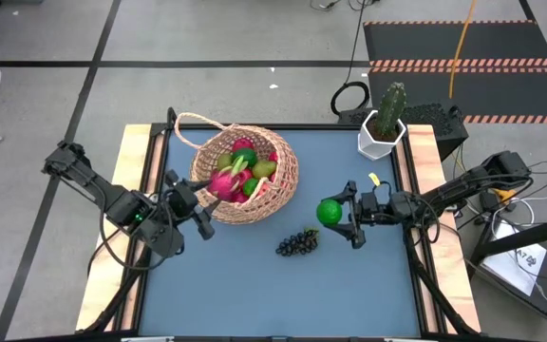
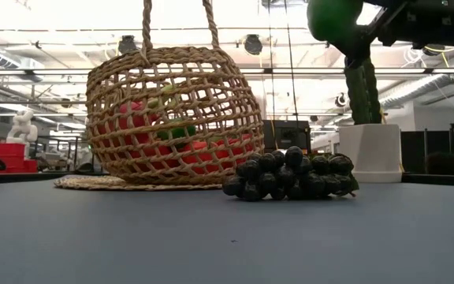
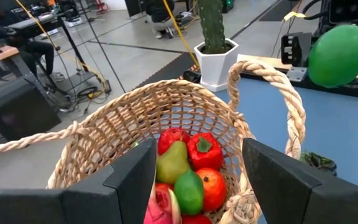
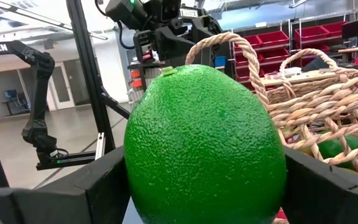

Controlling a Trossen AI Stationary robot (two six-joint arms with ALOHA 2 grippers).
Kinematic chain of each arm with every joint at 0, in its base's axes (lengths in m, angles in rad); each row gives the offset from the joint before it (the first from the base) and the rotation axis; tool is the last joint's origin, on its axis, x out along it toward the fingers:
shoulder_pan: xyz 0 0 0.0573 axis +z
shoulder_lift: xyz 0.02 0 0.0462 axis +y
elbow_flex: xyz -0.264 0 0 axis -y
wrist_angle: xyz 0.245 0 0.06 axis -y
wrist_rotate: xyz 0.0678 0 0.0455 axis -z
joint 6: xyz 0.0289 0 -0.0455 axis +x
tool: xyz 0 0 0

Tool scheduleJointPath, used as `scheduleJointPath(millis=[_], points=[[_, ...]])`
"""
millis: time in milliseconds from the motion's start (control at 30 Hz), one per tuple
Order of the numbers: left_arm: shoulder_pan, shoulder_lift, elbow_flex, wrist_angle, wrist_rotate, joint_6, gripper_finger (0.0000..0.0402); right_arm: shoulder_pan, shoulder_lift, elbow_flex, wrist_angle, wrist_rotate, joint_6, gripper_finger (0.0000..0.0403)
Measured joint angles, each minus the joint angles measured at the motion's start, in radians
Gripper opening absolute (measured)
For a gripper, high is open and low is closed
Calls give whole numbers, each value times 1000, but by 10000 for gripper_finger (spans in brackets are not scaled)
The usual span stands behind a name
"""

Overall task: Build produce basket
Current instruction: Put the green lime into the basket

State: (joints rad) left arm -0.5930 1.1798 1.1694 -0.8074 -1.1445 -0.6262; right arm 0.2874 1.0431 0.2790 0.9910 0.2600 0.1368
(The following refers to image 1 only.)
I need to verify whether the black metal stand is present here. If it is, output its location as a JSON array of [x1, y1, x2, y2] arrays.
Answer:
[[470, 212, 547, 333]]

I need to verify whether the wooden table side board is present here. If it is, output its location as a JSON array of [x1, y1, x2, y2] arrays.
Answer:
[[74, 123, 166, 333], [394, 123, 482, 333]]

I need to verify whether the white hexagonal plant pot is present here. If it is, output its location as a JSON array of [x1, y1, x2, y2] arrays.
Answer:
[[356, 109, 407, 162]]

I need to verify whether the black cable with coil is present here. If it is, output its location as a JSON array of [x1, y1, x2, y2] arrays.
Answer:
[[329, 0, 371, 117]]

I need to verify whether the woven wicker basket with handles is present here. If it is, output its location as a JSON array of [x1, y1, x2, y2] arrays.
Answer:
[[174, 111, 300, 225]]

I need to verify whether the black mat with striped edges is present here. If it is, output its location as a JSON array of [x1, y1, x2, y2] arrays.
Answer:
[[362, 19, 547, 125]]

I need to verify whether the yellow cable connector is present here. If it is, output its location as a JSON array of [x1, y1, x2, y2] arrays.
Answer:
[[494, 187, 518, 206]]

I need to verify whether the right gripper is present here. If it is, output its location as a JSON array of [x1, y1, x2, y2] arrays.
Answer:
[[320, 180, 406, 250]]

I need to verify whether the white paper sheet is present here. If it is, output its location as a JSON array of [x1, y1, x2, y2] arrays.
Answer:
[[481, 220, 547, 298]]

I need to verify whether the gripper cable with yellow tag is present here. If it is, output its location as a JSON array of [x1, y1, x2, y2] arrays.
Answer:
[[368, 172, 394, 197]]

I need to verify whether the pink dragon fruit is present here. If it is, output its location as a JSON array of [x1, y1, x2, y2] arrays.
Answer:
[[206, 155, 255, 203]]

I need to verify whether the yellow hanging cable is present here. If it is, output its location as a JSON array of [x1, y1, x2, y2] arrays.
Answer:
[[447, 0, 478, 100]]

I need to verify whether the dark purple grape bunch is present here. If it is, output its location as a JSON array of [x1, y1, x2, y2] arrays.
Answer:
[[275, 226, 321, 259]]

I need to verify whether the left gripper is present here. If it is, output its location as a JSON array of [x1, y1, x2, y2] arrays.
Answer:
[[138, 165, 222, 260]]

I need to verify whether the bright green pointed lime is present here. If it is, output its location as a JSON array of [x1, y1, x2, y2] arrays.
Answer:
[[315, 199, 344, 227]]

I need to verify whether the green cactus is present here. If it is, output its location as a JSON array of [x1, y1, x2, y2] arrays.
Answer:
[[373, 81, 407, 138]]

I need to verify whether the large round dark lime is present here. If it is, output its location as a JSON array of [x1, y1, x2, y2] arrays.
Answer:
[[233, 147, 259, 167]]

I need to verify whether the green pear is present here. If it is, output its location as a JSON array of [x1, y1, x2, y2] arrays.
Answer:
[[216, 152, 235, 173], [252, 160, 278, 181]]

